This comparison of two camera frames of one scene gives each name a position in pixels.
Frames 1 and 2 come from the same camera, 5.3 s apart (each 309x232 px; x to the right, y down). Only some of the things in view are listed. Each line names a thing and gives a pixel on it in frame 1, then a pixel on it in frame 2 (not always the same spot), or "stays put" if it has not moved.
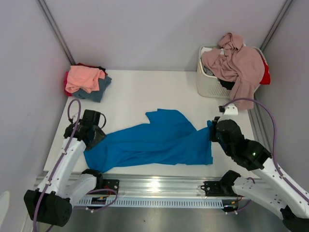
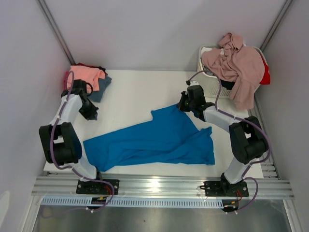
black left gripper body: x=99 y=136 → x=89 y=110
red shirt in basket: x=266 y=79 stays put
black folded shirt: x=101 y=68 stays put
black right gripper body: x=214 y=135 → x=186 y=104
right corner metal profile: x=273 y=30 stays put
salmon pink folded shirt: x=86 y=79 stays put
